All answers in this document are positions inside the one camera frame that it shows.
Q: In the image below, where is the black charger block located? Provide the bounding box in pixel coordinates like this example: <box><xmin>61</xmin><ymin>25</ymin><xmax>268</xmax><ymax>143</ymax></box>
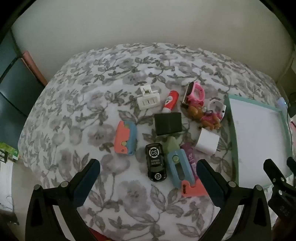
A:
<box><xmin>154</xmin><ymin>112</ymin><xmax>189</xmax><ymax>136</ymax></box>

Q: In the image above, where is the grey floral blanket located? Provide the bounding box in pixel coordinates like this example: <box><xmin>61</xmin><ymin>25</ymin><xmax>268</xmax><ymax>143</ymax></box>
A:
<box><xmin>18</xmin><ymin>42</ymin><xmax>288</xmax><ymax>241</ymax></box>

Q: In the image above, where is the pink wrist watch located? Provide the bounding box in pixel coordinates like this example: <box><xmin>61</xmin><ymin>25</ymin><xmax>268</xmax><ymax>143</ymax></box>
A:
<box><xmin>184</xmin><ymin>82</ymin><xmax>205</xmax><ymax>106</ymax></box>

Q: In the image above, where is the black toy car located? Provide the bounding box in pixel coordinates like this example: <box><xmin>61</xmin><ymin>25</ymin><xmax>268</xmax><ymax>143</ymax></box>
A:
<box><xmin>145</xmin><ymin>143</ymin><xmax>167</xmax><ymax>183</ymax></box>

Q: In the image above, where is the purple lighter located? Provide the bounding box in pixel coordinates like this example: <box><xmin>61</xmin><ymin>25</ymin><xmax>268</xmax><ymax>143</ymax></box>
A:
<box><xmin>180</xmin><ymin>143</ymin><xmax>199</xmax><ymax>181</ymax></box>

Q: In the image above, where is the brown bear figure toy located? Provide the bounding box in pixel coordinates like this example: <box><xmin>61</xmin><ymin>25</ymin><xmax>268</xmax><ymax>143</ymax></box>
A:
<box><xmin>186</xmin><ymin>104</ymin><xmax>221</xmax><ymax>130</ymax></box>

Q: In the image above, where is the salmon and blue toy knife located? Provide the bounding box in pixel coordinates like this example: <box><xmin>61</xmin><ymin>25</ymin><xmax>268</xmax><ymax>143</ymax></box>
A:
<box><xmin>114</xmin><ymin>120</ymin><xmax>137</xmax><ymax>156</ymax></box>

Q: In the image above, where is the white plug adapter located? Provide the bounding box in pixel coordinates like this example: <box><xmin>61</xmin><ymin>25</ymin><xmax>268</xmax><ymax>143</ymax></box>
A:
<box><xmin>136</xmin><ymin>85</ymin><xmax>161</xmax><ymax>110</ymax></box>

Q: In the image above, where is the white charger cube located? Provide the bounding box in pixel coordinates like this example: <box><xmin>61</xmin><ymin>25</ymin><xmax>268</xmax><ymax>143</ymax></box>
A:
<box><xmin>195</xmin><ymin>128</ymin><xmax>220</xmax><ymax>154</ymax></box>

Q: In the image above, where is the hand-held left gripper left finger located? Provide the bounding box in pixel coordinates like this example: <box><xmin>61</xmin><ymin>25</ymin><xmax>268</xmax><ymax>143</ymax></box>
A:
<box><xmin>25</xmin><ymin>158</ymin><xmax>101</xmax><ymax>241</ymax></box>

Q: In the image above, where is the teal rimmed white tray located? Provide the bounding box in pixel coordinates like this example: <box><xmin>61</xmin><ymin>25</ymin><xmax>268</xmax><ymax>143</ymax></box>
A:
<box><xmin>223</xmin><ymin>94</ymin><xmax>294</xmax><ymax>187</ymax></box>

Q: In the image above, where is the dark cabinet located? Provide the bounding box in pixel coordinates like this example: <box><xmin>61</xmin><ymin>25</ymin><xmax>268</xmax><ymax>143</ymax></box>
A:
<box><xmin>0</xmin><ymin>30</ymin><xmax>47</xmax><ymax>130</ymax></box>

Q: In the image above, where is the white round watch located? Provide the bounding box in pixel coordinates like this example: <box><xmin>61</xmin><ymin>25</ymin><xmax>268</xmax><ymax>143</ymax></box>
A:
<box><xmin>207</xmin><ymin>99</ymin><xmax>227</xmax><ymax>121</ymax></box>

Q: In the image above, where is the pink board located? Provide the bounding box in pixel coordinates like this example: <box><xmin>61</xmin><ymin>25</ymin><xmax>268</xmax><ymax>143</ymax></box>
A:
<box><xmin>22</xmin><ymin>50</ymin><xmax>48</xmax><ymax>87</ymax></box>

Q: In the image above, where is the red glue stick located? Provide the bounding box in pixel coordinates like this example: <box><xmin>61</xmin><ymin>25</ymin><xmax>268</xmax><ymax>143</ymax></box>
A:
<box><xmin>162</xmin><ymin>90</ymin><xmax>180</xmax><ymax>113</ymax></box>

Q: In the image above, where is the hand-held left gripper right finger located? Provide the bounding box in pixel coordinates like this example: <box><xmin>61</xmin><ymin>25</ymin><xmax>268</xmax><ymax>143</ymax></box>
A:
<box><xmin>196</xmin><ymin>159</ymin><xmax>272</xmax><ymax>241</ymax></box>

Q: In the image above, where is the green packet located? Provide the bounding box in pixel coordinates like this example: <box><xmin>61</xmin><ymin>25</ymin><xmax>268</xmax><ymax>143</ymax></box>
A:
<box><xmin>0</xmin><ymin>141</ymin><xmax>19</xmax><ymax>163</ymax></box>

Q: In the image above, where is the white device with light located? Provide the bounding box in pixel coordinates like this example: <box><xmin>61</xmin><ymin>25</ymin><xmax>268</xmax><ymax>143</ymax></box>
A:
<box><xmin>276</xmin><ymin>97</ymin><xmax>288</xmax><ymax>109</ymax></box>

